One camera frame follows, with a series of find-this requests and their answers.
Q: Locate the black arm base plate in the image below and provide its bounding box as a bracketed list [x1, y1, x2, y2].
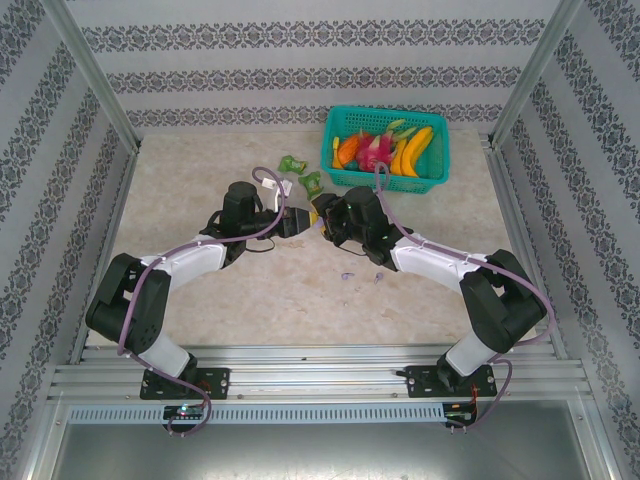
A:
[139, 367, 232, 401]
[404, 364, 497, 399]

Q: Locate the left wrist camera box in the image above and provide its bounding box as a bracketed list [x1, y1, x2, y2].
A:
[259, 177, 295, 214]

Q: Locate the aluminium mounting rail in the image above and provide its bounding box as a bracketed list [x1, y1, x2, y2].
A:
[47, 343, 587, 402]

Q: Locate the teal plastic basket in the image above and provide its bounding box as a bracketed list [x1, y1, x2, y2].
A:
[319, 104, 452, 196]

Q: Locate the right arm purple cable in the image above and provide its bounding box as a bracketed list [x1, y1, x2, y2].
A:
[373, 160, 556, 436]

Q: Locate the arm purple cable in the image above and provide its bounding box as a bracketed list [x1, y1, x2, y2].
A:
[117, 166, 291, 439]
[373, 160, 556, 436]

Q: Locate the orange toy mango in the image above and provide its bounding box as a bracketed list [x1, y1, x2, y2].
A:
[337, 133, 362, 169]

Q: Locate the grey slotted cable duct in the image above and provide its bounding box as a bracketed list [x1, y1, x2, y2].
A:
[66, 403, 447, 426]

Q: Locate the aluminium side rail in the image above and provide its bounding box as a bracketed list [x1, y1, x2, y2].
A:
[69, 142, 141, 364]
[482, 132, 569, 361]

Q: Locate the aluminium frame post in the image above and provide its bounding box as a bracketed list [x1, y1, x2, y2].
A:
[488, 0, 585, 147]
[39, 0, 142, 151]

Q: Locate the pink toy dragon fruit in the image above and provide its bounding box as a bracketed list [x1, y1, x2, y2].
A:
[354, 119, 419, 175]

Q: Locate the green snack packet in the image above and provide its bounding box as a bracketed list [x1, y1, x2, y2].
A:
[277, 154, 309, 175]
[298, 170, 324, 197]

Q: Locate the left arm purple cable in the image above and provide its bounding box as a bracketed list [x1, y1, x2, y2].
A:
[117, 166, 291, 439]

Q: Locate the yellow toy banana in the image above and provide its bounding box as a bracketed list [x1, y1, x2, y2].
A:
[399, 126, 434, 180]
[389, 139, 409, 177]

